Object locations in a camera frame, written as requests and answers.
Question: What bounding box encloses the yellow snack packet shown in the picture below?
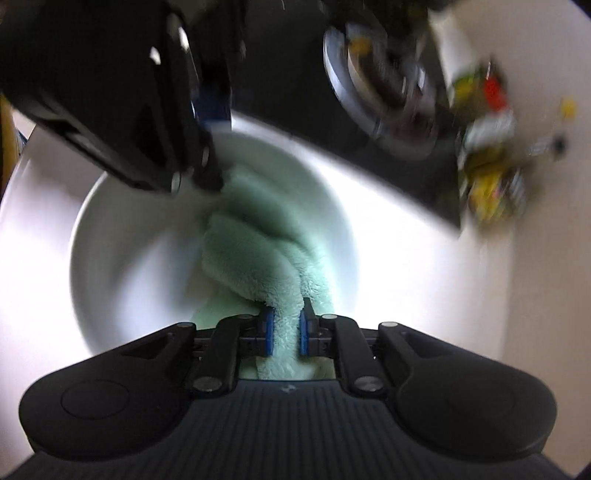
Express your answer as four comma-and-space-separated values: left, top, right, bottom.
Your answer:
465, 168, 528, 223

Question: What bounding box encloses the round metal stove burner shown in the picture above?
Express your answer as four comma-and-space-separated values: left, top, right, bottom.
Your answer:
322, 18, 440, 160

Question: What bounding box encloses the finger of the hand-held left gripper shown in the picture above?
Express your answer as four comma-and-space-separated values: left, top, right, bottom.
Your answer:
196, 41, 234, 127
139, 13, 225, 193

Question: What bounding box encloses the black glass cooktop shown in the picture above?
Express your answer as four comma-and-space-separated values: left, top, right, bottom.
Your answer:
226, 0, 465, 232

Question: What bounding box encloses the white packet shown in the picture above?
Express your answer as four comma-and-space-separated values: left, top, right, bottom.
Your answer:
462, 113, 516, 149

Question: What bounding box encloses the white plate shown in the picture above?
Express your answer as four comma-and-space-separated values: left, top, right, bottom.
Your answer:
69, 129, 362, 383

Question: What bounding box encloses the green fleece cloth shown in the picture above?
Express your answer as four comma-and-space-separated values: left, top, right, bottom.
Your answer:
189, 170, 339, 382

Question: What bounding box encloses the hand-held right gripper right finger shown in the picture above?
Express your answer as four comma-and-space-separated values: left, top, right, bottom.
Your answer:
298, 298, 468, 398

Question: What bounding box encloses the red and green packet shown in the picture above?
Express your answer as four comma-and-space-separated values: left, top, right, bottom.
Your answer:
450, 62, 509, 114

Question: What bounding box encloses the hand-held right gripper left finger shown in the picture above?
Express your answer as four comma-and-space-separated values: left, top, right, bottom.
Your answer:
109, 308, 276, 399

